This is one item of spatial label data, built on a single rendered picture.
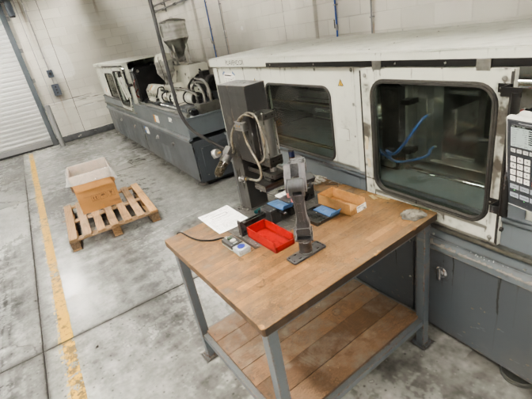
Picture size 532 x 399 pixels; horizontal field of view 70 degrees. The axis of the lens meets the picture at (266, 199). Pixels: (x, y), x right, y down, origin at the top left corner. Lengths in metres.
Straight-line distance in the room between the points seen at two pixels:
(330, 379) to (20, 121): 9.77
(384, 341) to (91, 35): 10.00
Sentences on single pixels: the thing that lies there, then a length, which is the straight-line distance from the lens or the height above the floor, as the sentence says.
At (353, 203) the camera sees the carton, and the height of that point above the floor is 0.91.
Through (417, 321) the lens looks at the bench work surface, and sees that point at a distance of 2.50.
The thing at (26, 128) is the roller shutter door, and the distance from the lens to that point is 10.90.
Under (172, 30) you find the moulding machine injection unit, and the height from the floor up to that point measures 2.03.
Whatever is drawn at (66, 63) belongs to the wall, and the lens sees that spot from 10.91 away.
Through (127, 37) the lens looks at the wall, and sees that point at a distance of 11.19.
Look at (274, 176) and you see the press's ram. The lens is 2.01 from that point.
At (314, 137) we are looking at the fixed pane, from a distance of 2.76.
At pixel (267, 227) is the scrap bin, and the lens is 2.06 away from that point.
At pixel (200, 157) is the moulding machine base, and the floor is 0.44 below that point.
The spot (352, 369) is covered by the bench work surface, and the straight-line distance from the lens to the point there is 2.21.
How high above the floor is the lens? 1.92
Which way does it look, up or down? 25 degrees down
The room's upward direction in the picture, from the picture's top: 11 degrees counter-clockwise
